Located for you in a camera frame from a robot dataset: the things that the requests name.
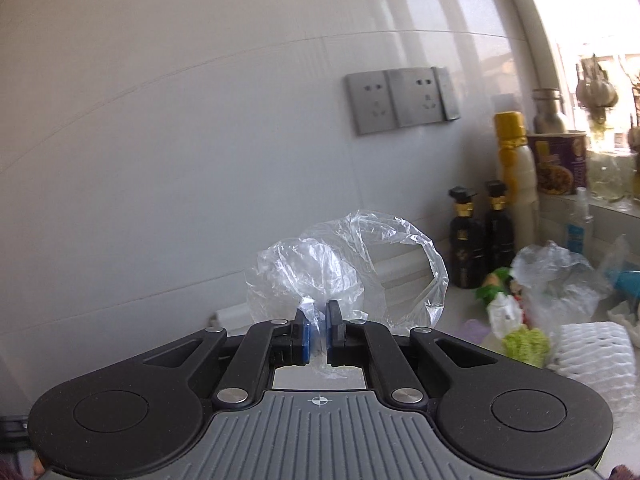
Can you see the white foam fruit net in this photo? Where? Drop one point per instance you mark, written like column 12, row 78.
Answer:
column 590, row 355

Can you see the purple plastic bag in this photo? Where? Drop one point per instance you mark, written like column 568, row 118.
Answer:
column 472, row 332

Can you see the purple instant noodle cup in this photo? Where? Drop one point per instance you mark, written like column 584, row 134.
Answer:
column 557, row 165

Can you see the grey wall socket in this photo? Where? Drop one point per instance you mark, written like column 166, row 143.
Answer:
column 420, row 95
column 372, row 102

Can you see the black bottle with gold collar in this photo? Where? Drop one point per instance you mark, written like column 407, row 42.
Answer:
column 500, row 240
column 466, row 250

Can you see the clear plastic bag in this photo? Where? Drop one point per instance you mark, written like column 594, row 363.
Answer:
column 300, row 270
column 555, row 280

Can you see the clear hand sanitizer bottle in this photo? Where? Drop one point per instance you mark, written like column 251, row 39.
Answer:
column 576, row 235

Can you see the clear glass jar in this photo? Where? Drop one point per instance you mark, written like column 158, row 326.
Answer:
column 607, row 180

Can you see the grey wall switch plate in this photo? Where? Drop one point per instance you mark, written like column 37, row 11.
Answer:
column 447, row 92

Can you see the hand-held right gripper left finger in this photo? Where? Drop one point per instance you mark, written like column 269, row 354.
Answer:
column 305, row 340

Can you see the small white plastic bag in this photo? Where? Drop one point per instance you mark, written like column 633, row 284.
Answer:
column 502, row 315

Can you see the green vegetable scraps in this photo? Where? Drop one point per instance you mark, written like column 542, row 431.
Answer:
column 525, row 345

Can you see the crumpled clear plastic bag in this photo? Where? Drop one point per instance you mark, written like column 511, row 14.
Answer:
column 555, row 280

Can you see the red snack wrapper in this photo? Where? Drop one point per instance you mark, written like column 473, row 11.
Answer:
column 521, row 305

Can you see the crumpled white tissue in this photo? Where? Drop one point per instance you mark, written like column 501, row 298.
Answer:
column 622, row 317

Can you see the hanging garlic bunch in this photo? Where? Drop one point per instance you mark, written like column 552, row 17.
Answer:
column 595, row 90

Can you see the white bottle with yellow cap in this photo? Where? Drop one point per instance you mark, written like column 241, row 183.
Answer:
column 520, row 180

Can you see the white vertical pipe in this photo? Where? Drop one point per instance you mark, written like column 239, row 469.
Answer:
column 542, row 60

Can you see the green snack wrapper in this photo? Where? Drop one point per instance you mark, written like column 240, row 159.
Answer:
column 487, row 290

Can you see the stainless steel bottle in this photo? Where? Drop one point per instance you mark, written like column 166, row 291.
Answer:
column 547, row 115

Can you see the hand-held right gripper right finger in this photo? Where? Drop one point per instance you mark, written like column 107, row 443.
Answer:
column 334, row 340

